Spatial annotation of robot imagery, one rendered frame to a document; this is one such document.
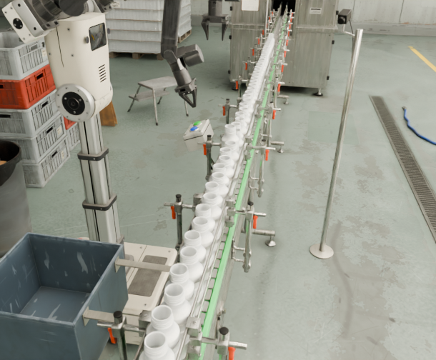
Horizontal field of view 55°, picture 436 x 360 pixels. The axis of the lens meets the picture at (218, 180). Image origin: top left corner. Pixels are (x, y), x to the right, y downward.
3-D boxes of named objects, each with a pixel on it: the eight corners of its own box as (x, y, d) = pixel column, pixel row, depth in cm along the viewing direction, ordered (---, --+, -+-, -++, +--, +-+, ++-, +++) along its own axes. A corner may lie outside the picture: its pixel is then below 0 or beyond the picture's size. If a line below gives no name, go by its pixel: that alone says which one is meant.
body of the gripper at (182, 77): (197, 81, 164) (190, 63, 161) (191, 89, 156) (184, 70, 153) (182, 86, 166) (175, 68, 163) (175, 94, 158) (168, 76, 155)
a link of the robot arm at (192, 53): (161, 38, 153) (161, 53, 148) (191, 26, 150) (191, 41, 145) (175, 62, 162) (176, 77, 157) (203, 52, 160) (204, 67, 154)
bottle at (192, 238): (183, 301, 98) (181, 244, 90) (179, 283, 103) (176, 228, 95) (208, 297, 99) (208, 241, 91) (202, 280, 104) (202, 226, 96)
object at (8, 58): (21, 80, 297) (14, 48, 287) (-36, 78, 299) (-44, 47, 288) (54, 61, 351) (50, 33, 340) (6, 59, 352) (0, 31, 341)
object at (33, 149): (38, 164, 329) (32, 138, 318) (-13, 161, 331) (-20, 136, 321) (67, 134, 382) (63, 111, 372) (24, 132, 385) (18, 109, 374)
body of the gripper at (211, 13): (204, 18, 175) (204, -2, 171) (229, 18, 173) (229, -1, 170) (201, 20, 169) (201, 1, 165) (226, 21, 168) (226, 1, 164)
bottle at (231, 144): (239, 183, 148) (241, 140, 140) (234, 191, 143) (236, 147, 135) (223, 180, 149) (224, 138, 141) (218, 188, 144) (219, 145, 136)
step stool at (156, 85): (158, 103, 532) (156, 71, 512) (189, 116, 493) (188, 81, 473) (126, 111, 504) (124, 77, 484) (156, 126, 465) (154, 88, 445)
